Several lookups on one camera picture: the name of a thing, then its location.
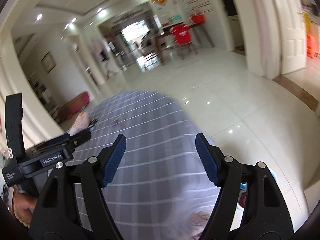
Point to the red shirt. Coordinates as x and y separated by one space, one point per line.
181 33

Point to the wooden chair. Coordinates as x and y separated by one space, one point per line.
186 50
150 57

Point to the pink fuzzy cloth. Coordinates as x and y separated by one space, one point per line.
200 221

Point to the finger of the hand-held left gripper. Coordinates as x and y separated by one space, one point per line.
80 136

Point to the red floor cushion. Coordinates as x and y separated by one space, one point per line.
75 102

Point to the white panel door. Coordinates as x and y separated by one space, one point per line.
290 30

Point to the orange plastic stool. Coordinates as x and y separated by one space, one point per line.
312 47

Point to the red basket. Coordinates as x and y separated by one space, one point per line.
198 18

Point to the yellow bag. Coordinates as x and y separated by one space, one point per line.
307 25

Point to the brown framed wall picture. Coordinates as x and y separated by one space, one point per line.
48 62

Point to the dark wooden table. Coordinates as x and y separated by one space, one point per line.
160 38

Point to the white plastic packet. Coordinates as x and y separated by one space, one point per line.
78 122

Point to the small black item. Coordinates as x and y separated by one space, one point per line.
93 123

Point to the person's left hand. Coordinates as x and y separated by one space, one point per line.
22 205

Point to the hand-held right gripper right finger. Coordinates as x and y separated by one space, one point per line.
207 160

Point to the grey checked bed blanket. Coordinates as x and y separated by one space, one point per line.
155 130

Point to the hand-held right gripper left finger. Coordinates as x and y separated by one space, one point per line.
113 162

